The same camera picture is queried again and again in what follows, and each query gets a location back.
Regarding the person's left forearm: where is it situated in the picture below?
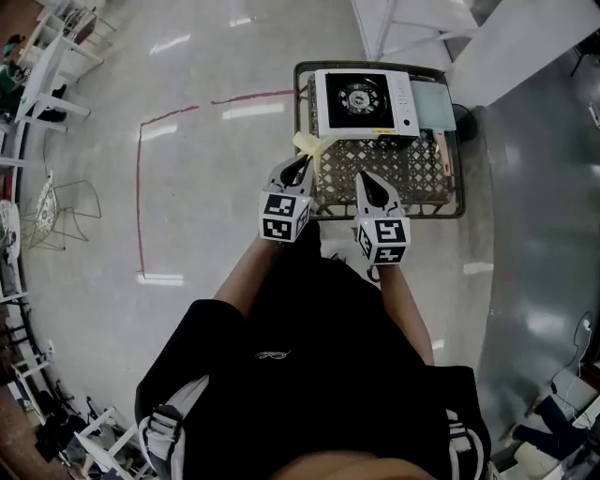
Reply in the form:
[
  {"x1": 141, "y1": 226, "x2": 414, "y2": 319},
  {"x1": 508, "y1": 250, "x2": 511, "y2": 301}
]
[{"x1": 213, "y1": 236, "x2": 282, "y2": 323}]

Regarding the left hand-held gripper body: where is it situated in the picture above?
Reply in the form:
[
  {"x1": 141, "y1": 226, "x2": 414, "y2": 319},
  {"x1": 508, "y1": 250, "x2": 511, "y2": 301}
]
[{"x1": 258, "y1": 184, "x2": 315, "y2": 245}]

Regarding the person's black shirt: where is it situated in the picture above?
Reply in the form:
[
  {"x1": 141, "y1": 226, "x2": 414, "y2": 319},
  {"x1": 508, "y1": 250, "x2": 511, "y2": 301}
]
[{"x1": 134, "y1": 219, "x2": 492, "y2": 480}]

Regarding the bent red floor tape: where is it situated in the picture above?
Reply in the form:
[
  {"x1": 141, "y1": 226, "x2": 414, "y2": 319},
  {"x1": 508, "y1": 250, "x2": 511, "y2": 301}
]
[{"x1": 135, "y1": 105, "x2": 201, "y2": 276}]

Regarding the yellow cloth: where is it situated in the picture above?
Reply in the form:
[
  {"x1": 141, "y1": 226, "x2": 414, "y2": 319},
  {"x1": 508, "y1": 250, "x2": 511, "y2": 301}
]
[{"x1": 292, "y1": 130, "x2": 337, "y2": 174}]

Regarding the wire frame chair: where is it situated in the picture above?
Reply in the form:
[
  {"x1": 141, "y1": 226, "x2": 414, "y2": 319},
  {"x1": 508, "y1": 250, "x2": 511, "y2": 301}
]
[{"x1": 21, "y1": 168, "x2": 103, "y2": 252}]

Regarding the white harness strap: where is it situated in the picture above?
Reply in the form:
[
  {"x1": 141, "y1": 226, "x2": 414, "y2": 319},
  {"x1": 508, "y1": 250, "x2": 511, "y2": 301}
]
[
  {"x1": 444, "y1": 410, "x2": 488, "y2": 480},
  {"x1": 136, "y1": 374, "x2": 210, "y2": 480}
]

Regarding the pale blue plastic tray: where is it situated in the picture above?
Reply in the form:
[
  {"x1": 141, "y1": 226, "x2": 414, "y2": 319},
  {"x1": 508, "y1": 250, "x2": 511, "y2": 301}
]
[{"x1": 410, "y1": 80, "x2": 457, "y2": 132}]

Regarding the wooden handle tool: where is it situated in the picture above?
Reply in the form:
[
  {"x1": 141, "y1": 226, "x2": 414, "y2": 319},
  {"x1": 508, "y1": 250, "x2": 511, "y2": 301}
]
[{"x1": 433, "y1": 129, "x2": 455, "y2": 177}]

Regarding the black round bin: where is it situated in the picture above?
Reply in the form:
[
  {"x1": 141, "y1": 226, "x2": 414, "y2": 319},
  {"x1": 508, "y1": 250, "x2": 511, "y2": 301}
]
[{"x1": 452, "y1": 103, "x2": 479, "y2": 144}]

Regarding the dark lattice metal table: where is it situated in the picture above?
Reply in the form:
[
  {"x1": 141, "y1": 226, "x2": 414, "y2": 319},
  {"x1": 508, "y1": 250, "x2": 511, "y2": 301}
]
[{"x1": 292, "y1": 59, "x2": 467, "y2": 220}]

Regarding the white frame furniture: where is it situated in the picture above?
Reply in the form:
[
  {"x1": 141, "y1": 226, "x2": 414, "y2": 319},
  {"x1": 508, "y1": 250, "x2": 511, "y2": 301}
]
[{"x1": 350, "y1": 0, "x2": 479, "y2": 62}]

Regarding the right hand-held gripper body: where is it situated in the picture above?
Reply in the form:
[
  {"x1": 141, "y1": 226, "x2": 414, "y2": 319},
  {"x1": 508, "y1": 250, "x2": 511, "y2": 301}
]
[{"x1": 354, "y1": 209, "x2": 413, "y2": 268}]

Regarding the white table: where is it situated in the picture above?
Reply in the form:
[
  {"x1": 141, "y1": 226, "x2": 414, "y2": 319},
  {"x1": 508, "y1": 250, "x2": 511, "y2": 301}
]
[{"x1": 13, "y1": 32, "x2": 104, "y2": 135}]

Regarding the person's right forearm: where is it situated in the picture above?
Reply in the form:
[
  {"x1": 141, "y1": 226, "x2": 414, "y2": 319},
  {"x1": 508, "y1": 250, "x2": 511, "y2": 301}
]
[{"x1": 377, "y1": 263, "x2": 435, "y2": 367}]

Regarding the white portable gas stove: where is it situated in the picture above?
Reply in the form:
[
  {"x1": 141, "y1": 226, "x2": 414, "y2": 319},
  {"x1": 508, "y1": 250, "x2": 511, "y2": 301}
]
[{"x1": 312, "y1": 68, "x2": 422, "y2": 141}]

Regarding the person's face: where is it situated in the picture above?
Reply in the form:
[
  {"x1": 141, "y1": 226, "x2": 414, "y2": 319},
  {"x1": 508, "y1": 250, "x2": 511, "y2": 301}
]
[{"x1": 276, "y1": 449, "x2": 432, "y2": 480}]

